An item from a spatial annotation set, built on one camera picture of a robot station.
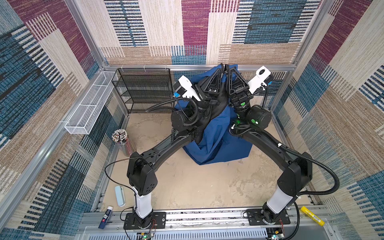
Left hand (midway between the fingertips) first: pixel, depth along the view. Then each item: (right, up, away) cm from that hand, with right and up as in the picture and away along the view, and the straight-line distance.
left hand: (222, 69), depth 43 cm
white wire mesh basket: (-76, -11, +51) cm, 93 cm away
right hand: (+1, 0, +1) cm, 1 cm away
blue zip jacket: (+2, -22, +19) cm, 29 cm away
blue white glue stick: (-50, -59, +32) cm, 83 cm away
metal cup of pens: (-48, -23, +40) cm, 67 cm away
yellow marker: (+49, -59, +30) cm, 83 cm away
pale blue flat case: (-46, -51, +35) cm, 77 cm away
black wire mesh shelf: (-47, +10, +66) cm, 82 cm away
